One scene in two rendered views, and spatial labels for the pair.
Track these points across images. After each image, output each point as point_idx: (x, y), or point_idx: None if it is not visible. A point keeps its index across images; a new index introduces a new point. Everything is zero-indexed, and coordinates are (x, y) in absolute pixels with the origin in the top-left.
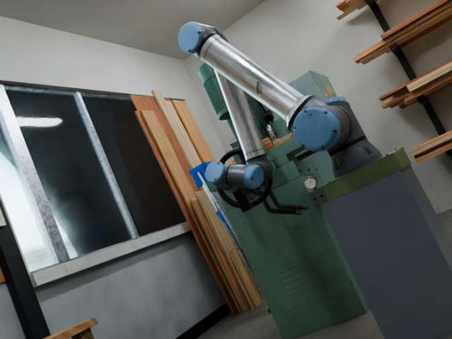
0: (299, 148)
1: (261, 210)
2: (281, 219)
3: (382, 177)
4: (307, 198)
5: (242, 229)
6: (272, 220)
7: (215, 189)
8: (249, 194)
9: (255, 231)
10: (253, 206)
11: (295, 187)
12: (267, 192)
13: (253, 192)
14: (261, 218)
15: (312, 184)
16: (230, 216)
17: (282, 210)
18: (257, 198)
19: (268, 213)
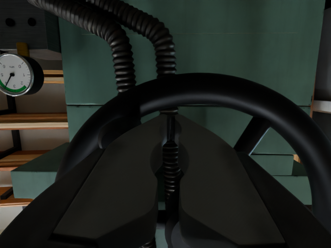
0: (54, 166)
1: (210, 64)
2: (164, 12)
3: None
4: (70, 42)
5: (293, 34)
6: (193, 20)
7: (302, 176)
8: (127, 224)
9: (256, 11)
10: (208, 75)
11: (89, 83)
12: (103, 112)
13: (22, 240)
14: (220, 43)
15: (9, 65)
16: (306, 89)
17: (113, 11)
18: (166, 106)
19: (194, 47)
